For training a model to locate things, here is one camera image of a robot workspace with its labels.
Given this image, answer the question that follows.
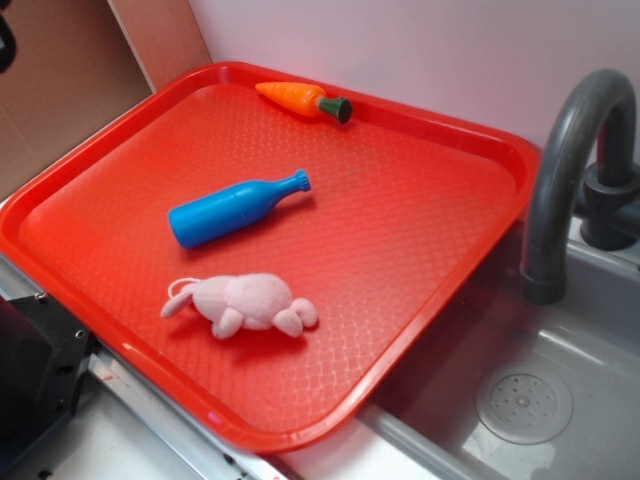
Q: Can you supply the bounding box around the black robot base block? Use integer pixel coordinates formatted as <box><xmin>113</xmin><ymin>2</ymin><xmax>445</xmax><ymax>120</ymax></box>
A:
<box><xmin>1</xmin><ymin>295</ymin><xmax>94</xmax><ymax>479</ymax></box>

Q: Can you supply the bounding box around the blue plastic bottle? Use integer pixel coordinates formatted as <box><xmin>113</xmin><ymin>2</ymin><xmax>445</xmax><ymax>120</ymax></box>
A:
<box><xmin>168</xmin><ymin>170</ymin><xmax>311</xmax><ymax>249</ymax></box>

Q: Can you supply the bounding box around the red plastic tray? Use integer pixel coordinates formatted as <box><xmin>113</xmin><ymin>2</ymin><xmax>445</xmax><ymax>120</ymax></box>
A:
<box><xmin>1</xmin><ymin>63</ymin><xmax>538</xmax><ymax>453</ymax></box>

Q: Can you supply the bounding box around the pink plush bunny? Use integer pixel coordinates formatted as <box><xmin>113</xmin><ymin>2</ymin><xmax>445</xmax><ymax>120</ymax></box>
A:
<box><xmin>161</xmin><ymin>273</ymin><xmax>319</xmax><ymax>340</ymax></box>

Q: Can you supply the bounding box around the orange toy carrot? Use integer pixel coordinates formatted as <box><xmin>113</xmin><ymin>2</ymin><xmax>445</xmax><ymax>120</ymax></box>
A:
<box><xmin>255</xmin><ymin>82</ymin><xmax>353</xmax><ymax>124</ymax></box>

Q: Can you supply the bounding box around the grey toy sink basin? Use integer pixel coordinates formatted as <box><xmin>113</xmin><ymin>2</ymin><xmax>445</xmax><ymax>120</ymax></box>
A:
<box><xmin>360</xmin><ymin>227</ymin><xmax>639</xmax><ymax>479</ymax></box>

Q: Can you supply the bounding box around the grey toy faucet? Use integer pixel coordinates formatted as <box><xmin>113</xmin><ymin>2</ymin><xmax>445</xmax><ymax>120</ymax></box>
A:
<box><xmin>521</xmin><ymin>69</ymin><xmax>639</xmax><ymax>305</ymax></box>

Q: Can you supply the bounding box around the brown cardboard panel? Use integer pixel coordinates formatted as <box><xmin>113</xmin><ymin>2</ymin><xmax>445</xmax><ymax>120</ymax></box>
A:
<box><xmin>1</xmin><ymin>1</ymin><xmax>210</xmax><ymax>198</ymax></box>

